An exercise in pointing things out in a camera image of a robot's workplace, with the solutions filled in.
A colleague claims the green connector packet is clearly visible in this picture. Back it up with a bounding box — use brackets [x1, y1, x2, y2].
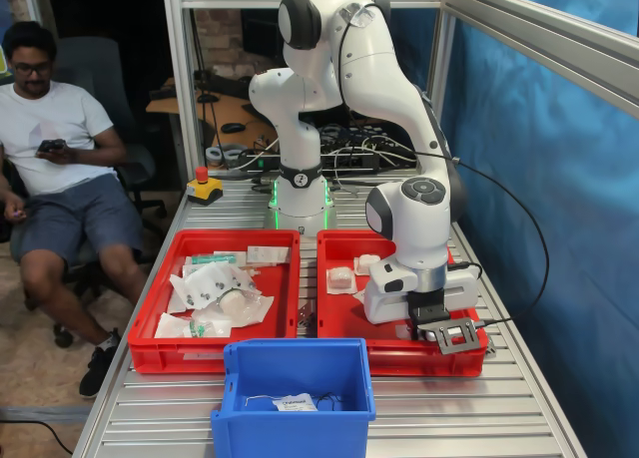
[182, 317, 234, 339]

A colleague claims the black power strip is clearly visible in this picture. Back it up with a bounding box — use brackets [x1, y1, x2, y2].
[239, 151, 418, 173]

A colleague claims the blue plastic storage bin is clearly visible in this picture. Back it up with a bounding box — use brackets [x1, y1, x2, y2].
[210, 337, 377, 458]

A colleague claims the white labelled flat box packet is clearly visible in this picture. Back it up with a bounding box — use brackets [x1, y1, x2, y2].
[246, 245, 293, 266]

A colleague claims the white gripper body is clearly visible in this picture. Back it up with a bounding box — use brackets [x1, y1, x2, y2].
[362, 267, 480, 326]

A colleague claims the blue curtain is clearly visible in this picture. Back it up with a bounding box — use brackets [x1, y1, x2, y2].
[383, 0, 639, 458]

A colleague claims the grey office chair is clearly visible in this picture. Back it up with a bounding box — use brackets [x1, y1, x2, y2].
[0, 36, 169, 349]

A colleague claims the clear plastic packet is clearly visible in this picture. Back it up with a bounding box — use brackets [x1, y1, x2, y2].
[166, 275, 194, 315]
[153, 311, 197, 339]

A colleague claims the red plastic crate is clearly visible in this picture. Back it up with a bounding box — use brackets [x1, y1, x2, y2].
[316, 229, 490, 378]
[127, 228, 303, 375]

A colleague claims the wooden desk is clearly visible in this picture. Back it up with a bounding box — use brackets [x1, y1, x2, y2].
[146, 77, 281, 153]

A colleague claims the seated man in white shirt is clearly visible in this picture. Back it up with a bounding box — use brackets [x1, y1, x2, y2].
[0, 21, 149, 399]

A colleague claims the black robot camera cable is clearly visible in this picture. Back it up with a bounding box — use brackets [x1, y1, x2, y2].
[336, 3, 550, 329]

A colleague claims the black bracket wrist camera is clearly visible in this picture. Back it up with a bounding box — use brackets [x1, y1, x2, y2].
[406, 287, 489, 355]

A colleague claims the clear bag with black parts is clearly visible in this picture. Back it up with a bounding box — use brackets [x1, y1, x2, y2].
[168, 262, 265, 311]

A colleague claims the tangled cable bundle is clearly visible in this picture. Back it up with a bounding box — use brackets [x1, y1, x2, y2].
[239, 123, 420, 190]

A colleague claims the yellow emergency stop button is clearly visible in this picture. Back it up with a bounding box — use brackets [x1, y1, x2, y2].
[186, 167, 225, 208]

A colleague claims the bagged filter with green ring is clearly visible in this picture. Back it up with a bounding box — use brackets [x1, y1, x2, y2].
[217, 286, 276, 328]

